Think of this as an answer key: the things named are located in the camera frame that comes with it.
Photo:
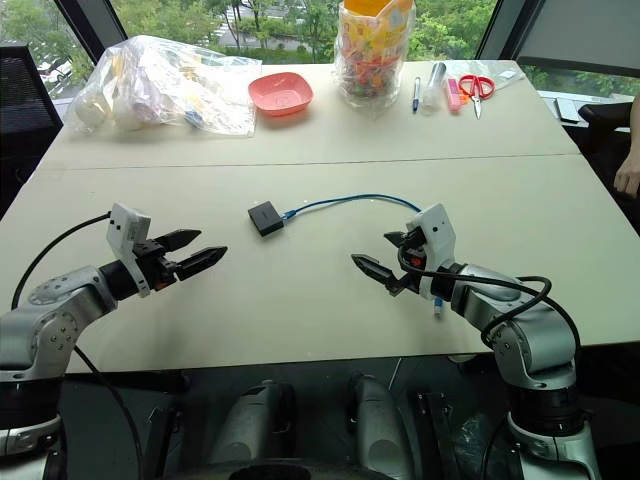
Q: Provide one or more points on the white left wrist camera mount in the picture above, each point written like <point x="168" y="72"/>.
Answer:
<point x="125" y="225"/>

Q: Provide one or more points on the pink and orange eraser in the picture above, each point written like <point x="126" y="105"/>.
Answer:
<point x="454" y="95"/>

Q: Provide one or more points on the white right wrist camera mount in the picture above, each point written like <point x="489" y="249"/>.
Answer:
<point x="439" y="235"/>

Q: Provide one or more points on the pink plastic bowl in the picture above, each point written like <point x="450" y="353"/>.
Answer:
<point x="281" y="95"/>

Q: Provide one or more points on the flat clear plastic bag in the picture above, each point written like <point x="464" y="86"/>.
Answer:
<point x="505" y="75"/>

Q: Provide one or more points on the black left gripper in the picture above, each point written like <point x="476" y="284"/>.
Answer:
<point x="156" y="267"/>

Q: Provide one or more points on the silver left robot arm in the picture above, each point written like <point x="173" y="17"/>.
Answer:
<point x="50" y="320"/>

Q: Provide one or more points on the black mesh office chair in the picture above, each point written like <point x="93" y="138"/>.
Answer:
<point x="25" y="105"/>

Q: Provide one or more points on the clear bag of colourful candies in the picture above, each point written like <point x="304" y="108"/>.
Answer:
<point x="372" y="55"/>

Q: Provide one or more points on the clear plastic tube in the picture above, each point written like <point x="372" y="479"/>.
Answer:
<point x="433" y="87"/>

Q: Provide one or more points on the small black adapter box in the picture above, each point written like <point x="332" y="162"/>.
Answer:
<point x="265" y="217"/>

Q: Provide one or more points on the person's bare hand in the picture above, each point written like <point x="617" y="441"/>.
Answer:
<point x="629" y="177"/>

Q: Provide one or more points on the clear plastic bag of items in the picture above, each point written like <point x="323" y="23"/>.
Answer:
<point x="160" y="90"/>

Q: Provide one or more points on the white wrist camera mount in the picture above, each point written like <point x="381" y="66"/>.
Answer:
<point x="125" y="225"/>
<point x="439" y="235"/>

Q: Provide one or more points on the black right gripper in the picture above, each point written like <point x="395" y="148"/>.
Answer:
<point x="411" y="262"/>

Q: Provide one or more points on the grey rounded shape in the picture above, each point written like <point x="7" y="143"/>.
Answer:
<point x="380" y="425"/>
<point x="252" y="422"/>

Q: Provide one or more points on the person's bare forearm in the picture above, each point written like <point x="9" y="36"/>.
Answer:
<point x="635" y="130"/>

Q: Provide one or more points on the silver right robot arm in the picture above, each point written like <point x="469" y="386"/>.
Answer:
<point x="530" y="340"/>

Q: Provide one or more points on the blue and white pen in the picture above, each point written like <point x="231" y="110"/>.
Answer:
<point x="416" y="95"/>

